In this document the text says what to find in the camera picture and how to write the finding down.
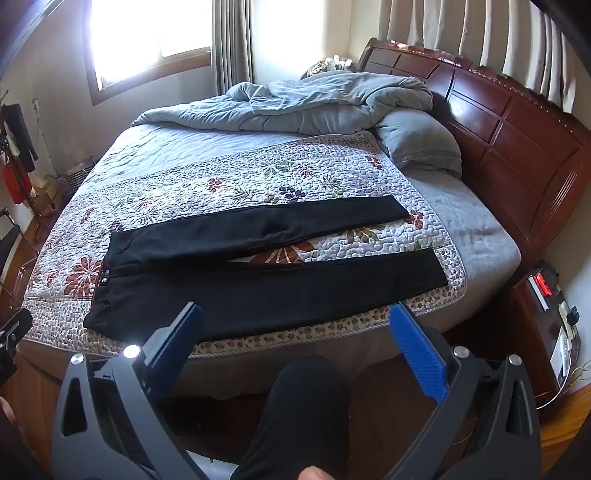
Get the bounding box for black metal stand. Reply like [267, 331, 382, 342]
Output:
[0, 208, 40, 301]

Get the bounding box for grey duvet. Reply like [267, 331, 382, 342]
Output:
[131, 74, 435, 137]

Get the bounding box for grey curtain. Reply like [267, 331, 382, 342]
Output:
[211, 0, 256, 95]

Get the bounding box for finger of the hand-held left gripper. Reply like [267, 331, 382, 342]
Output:
[0, 308, 33, 384]

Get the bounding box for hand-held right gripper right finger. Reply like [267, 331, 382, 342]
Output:
[390, 302, 543, 480]

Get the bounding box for red bag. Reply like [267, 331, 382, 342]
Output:
[2, 164, 32, 205]

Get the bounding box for wicker basket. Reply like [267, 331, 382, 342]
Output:
[65, 159, 95, 185]

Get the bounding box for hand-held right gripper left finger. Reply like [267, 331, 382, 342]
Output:
[51, 302, 218, 480]

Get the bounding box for wooden framed window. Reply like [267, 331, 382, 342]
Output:
[83, 0, 215, 106]

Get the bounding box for black pants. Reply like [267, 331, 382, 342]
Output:
[84, 194, 448, 342]

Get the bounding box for person's leg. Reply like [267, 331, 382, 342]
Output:
[231, 355, 354, 480]

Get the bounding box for red and black box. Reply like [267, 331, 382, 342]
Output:
[529, 272, 561, 310]

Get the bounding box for beige curtain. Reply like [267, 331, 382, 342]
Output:
[379, 0, 578, 107]

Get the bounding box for grey pillow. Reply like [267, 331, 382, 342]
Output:
[376, 111, 463, 180]

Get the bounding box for hanging black garment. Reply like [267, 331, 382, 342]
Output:
[2, 104, 40, 171]

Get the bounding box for floral pillow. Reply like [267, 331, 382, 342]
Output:
[302, 55, 356, 79]

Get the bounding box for floral quilted bedspread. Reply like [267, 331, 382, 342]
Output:
[23, 130, 467, 360]

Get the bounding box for dark wooden nightstand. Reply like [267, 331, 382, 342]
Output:
[508, 261, 583, 402]

